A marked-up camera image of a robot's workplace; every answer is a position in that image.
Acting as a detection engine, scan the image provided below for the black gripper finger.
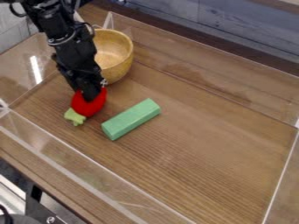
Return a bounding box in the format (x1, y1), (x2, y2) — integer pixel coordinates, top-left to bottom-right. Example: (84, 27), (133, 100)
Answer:
(77, 76), (101, 102)
(64, 73), (80, 91)

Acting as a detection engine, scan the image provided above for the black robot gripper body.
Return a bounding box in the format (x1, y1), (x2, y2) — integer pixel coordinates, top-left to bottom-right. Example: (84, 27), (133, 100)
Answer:
(51, 36), (104, 81)

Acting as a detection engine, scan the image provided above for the red plush strawberry toy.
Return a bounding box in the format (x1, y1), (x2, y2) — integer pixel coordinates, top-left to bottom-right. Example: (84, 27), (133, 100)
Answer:
(63, 87), (108, 126)

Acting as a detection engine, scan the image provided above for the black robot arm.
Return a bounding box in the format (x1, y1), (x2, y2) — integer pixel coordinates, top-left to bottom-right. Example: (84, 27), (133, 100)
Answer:
(1, 0), (104, 102)

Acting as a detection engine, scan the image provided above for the wooden bowl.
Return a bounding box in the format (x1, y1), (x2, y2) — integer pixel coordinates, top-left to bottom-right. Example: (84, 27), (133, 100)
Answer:
(93, 29), (135, 85)

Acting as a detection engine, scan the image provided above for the green rectangular block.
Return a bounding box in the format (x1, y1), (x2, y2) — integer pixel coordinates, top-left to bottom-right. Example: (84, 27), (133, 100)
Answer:
(100, 98), (161, 141)

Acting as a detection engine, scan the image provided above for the clear acrylic tray wall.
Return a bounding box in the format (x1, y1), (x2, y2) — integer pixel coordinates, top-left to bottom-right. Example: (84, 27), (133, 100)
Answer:
(0, 6), (299, 224)

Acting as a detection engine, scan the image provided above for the black table leg bracket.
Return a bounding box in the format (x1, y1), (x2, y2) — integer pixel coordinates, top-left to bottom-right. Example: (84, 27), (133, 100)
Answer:
(24, 185), (67, 224)

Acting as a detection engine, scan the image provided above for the black cable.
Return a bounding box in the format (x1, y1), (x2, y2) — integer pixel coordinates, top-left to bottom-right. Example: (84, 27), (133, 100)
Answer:
(0, 204), (15, 224)

